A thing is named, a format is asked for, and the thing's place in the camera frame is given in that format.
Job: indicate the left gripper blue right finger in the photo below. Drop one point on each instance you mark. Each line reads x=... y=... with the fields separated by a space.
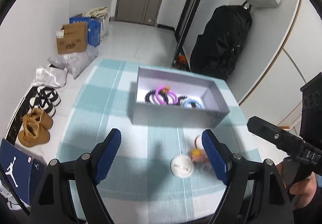
x=218 y=154

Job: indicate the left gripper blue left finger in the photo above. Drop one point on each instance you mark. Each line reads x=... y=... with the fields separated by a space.
x=104 y=154

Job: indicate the pink pig figurine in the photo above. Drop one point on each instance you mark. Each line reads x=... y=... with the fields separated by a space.
x=198 y=154

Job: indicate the white round badge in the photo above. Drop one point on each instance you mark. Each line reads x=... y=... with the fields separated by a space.
x=182 y=166

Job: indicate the right hand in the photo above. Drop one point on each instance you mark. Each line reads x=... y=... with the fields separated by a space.
x=304 y=191

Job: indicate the teal plaid tablecloth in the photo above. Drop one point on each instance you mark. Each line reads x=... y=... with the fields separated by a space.
x=140 y=187

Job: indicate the grey cardboard box tray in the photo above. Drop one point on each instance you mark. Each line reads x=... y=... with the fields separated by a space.
x=170 y=98

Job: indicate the brown suede boots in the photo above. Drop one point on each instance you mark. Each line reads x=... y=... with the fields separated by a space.
x=36 y=126

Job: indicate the black white sneakers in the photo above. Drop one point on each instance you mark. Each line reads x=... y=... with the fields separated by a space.
x=47 y=99

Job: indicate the grey parcel bag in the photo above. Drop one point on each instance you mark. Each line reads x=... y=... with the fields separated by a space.
x=76 y=62

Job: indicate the blue Jordan shoe box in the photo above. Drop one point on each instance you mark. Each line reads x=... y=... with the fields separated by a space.
x=23 y=172

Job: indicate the silver parcel bag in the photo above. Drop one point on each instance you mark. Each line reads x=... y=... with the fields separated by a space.
x=50 y=77

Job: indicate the black hanging backpack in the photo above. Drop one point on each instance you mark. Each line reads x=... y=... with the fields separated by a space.
x=217 y=49

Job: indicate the brown cardboard box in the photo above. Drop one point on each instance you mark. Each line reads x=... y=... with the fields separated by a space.
x=72 y=38

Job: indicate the blue cardboard box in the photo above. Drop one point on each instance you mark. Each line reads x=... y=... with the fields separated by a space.
x=93 y=29

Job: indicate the beige canvas tote bag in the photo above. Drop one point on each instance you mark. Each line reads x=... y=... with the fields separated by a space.
x=101 y=15

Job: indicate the black metal rack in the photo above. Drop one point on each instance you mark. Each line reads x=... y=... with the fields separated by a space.
x=185 y=21

